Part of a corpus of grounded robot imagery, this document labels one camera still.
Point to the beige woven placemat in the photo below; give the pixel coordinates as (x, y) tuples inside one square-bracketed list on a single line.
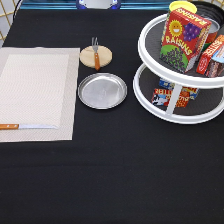
[(38, 86)]

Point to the white two-tier turntable rack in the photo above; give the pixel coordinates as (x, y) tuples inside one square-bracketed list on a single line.
[(208, 104)]

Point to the round silver metal plate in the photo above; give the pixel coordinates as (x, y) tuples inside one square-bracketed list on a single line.
[(102, 91)]

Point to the round wooden coaster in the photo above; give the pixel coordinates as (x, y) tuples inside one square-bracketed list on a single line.
[(87, 56)]

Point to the wooden handled table knife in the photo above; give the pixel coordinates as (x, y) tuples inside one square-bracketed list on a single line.
[(25, 126)]

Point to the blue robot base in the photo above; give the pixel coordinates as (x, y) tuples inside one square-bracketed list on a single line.
[(98, 4)]

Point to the red raisins box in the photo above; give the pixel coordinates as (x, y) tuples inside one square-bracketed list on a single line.
[(184, 39)]

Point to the yellow lidded can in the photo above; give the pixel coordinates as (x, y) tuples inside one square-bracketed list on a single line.
[(182, 4)]

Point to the wooden handled small fork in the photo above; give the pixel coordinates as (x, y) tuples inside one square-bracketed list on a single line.
[(96, 56)]

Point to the red labelled tin can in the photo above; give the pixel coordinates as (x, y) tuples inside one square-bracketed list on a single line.
[(212, 33)]

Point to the red and blue snack box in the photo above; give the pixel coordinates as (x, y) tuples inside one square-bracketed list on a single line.
[(211, 63)]

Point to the colourful box on lower tier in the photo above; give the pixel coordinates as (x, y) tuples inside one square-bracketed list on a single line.
[(162, 94)]

